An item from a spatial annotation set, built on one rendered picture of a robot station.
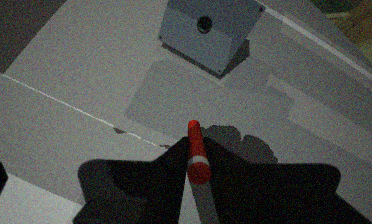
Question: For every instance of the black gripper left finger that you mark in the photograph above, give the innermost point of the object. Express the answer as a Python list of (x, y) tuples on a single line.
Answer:
[(161, 180)]

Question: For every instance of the red peg with white band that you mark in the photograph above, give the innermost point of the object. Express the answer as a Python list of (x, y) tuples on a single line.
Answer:
[(198, 167)]

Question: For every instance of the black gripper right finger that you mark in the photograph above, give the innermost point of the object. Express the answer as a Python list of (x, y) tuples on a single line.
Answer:
[(237, 185)]

